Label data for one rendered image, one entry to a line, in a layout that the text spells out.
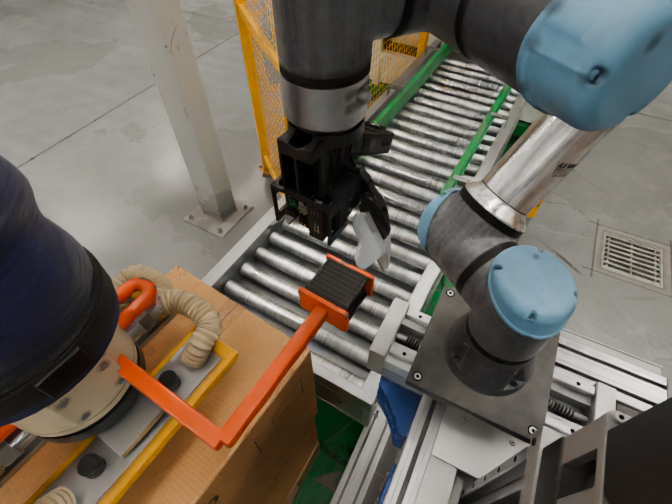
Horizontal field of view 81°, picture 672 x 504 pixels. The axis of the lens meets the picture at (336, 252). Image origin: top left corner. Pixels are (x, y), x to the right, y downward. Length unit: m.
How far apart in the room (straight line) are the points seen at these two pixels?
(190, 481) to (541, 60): 0.74
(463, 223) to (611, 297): 1.88
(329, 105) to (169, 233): 2.20
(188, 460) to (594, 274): 2.18
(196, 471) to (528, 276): 0.61
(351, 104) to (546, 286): 0.37
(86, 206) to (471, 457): 2.58
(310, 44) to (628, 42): 0.18
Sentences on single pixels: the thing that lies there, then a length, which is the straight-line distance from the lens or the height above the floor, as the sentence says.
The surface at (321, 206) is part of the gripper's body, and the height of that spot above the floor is 1.43.
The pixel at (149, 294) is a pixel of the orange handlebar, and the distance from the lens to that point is 0.66.
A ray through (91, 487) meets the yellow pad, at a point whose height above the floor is 1.08.
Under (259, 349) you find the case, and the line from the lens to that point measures 0.84.
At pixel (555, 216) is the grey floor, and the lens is 2.72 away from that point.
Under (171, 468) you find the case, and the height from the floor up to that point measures 0.94.
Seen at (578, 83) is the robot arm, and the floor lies 1.59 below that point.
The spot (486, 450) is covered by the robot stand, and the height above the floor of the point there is 0.95.
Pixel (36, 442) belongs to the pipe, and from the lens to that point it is 0.74.
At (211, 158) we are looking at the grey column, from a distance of 2.17.
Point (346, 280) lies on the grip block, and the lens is 0.59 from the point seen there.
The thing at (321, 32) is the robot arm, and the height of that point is 1.58.
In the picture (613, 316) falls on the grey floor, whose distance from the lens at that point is 2.39.
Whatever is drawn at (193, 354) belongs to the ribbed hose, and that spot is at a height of 1.11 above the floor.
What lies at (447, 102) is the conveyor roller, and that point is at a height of 0.52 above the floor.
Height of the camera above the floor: 1.69
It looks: 50 degrees down
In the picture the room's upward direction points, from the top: straight up
